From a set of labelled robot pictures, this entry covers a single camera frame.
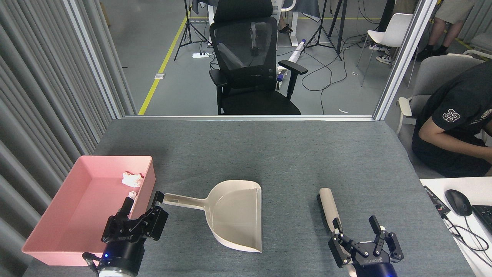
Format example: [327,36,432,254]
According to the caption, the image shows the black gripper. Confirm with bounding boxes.
[328,215,405,277]
[99,191,169,273]

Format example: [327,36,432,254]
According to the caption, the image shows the beige hand brush black bristles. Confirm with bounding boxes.
[317,187,358,277]

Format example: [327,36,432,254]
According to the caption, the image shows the beige plastic dustpan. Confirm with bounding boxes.
[163,180,263,253]

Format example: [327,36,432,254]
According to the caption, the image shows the pink plastic bin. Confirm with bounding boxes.
[22,155,156,267]

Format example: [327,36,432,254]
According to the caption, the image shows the small black controller device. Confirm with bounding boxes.
[424,186,451,215]

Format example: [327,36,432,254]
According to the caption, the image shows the black computer mouse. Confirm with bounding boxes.
[445,189,472,217]

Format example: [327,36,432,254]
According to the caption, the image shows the white desk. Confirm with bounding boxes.
[420,177,492,277]

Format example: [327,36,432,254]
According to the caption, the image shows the black keyboard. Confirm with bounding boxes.
[471,205,492,233]

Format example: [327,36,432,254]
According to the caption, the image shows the grey pleated curtain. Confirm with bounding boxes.
[0,0,136,277]

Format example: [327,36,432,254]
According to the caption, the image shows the black mesh office chair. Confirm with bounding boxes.
[209,0,308,115]

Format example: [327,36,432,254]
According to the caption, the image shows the seated person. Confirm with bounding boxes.
[412,60,492,177]

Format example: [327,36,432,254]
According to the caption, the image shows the grey armchair white armrest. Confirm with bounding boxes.
[396,54,487,179]

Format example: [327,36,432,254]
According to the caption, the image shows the white tube with blue ends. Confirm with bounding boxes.
[286,38,307,64]

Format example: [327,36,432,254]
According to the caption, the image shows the black tripod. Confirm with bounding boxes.
[174,0,210,61]
[306,0,348,61]

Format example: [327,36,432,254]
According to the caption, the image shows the white plastic chair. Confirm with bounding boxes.
[356,13,417,88]

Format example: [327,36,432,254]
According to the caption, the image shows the person beside white chair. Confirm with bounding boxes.
[376,0,415,65]

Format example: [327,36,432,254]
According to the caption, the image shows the standing person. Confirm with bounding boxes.
[415,0,476,62]

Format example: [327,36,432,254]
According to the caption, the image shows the black desk cable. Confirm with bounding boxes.
[441,213,492,266]

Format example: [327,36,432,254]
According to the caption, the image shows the black floor cable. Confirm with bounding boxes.
[302,38,348,115]

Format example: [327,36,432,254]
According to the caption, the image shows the silver frame rail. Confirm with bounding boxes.
[123,115,375,122]

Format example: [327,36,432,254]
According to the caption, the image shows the silver frame post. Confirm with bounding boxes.
[63,0,137,118]
[374,0,439,120]

